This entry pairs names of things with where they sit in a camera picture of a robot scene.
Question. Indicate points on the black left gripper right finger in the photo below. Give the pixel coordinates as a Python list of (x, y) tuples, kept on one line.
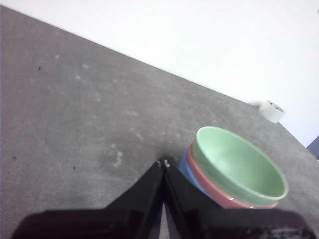
[(199, 221)]

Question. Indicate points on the dark grey-blue object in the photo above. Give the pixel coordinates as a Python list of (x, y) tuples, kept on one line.
[(314, 148)]

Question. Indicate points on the small white box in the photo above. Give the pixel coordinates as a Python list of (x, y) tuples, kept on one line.
[(271, 113)]

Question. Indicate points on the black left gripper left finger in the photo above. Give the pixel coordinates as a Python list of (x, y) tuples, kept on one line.
[(129, 219)]

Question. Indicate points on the red bowl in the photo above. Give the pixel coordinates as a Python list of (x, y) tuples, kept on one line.
[(211, 189)]

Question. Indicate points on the blue bowl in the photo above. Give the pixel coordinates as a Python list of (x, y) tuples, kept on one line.
[(187, 169)]

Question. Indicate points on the green bowl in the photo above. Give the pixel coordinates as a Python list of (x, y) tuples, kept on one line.
[(236, 161)]

